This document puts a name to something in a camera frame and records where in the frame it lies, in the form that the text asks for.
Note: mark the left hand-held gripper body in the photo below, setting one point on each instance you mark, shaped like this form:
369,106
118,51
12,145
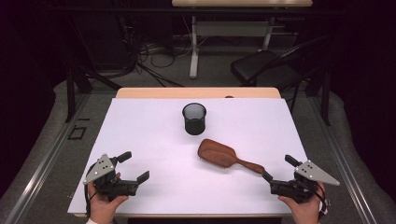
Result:
100,169

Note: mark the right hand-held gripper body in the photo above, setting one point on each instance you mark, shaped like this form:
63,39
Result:
314,174

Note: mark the brown wooden hairbrush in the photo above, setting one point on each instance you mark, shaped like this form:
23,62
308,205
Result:
218,154

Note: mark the black mesh cup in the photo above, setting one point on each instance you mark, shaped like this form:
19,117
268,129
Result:
194,123

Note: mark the person's right hand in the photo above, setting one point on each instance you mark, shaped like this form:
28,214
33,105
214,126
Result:
306,211

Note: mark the person's left hand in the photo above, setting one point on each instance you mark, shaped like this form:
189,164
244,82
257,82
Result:
102,208

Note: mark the white table mat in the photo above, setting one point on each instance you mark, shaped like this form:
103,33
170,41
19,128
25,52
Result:
155,140

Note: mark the black metal stand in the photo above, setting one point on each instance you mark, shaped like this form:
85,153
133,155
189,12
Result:
71,93

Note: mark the light wooden table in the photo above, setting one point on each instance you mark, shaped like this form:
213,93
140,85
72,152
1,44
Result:
186,92

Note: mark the black folding chair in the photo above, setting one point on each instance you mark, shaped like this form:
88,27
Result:
264,67

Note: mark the dark equipment box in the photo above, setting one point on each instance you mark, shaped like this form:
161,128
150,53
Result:
102,40

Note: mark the white-legged desk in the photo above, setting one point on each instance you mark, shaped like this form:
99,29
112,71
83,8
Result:
230,28

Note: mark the metal floor rail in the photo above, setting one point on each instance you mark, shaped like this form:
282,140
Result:
46,161
342,161

